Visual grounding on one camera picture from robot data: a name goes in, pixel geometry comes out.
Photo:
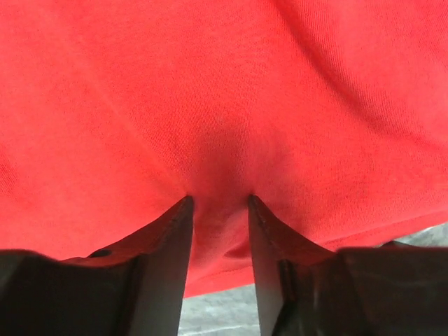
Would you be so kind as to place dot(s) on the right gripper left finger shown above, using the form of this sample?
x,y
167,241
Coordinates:
x,y
132,287

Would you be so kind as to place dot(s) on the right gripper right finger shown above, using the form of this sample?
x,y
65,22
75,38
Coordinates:
x,y
305,289

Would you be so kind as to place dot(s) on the red t-shirt garment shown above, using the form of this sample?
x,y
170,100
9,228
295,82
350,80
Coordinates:
x,y
334,113

